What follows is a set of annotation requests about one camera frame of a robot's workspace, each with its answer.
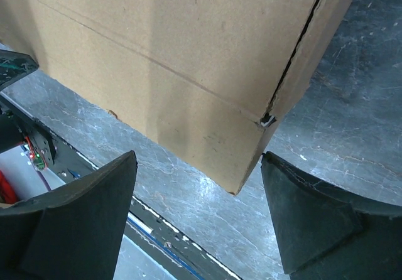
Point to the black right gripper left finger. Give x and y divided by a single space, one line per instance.
72 232

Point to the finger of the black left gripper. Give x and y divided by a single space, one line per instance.
15 66

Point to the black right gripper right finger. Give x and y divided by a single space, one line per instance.
323 229

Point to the brown cardboard box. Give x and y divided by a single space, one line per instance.
209 80

